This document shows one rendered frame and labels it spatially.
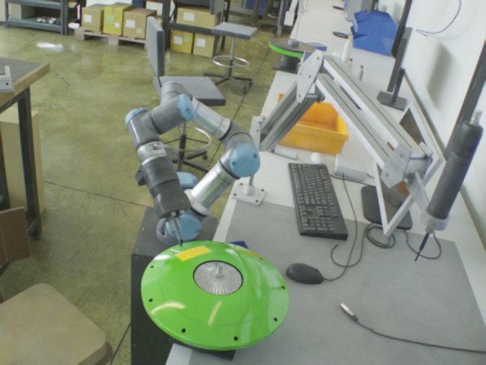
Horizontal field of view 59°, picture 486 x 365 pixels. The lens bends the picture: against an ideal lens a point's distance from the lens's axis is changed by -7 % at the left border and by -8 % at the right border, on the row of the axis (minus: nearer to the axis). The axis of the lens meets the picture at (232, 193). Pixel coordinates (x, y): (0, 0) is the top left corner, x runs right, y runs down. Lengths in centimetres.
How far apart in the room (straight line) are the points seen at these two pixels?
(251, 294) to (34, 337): 76
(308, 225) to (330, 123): 90
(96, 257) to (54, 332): 123
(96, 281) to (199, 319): 166
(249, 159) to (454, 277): 76
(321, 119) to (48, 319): 150
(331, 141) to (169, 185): 103
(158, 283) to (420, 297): 76
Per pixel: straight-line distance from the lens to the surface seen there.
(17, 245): 157
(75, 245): 274
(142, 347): 168
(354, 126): 97
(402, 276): 143
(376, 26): 411
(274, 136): 134
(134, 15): 638
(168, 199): 103
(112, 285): 249
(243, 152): 112
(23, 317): 154
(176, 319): 90
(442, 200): 79
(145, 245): 140
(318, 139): 194
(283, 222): 147
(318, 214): 152
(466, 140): 75
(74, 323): 149
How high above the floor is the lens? 174
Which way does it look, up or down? 32 degrees down
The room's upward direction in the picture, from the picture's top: 10 degrees clockwise
